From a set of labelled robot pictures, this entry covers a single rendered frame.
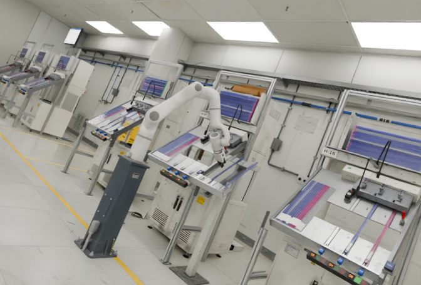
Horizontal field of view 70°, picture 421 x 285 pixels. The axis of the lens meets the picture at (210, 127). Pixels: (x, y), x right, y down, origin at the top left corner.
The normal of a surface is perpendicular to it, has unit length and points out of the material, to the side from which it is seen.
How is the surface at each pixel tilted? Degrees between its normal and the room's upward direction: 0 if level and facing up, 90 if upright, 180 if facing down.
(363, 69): 90
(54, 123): 90
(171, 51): 90
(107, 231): 90
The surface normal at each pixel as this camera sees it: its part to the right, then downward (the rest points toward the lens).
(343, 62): -0.59, -0.31
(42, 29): 0.71, 0.24
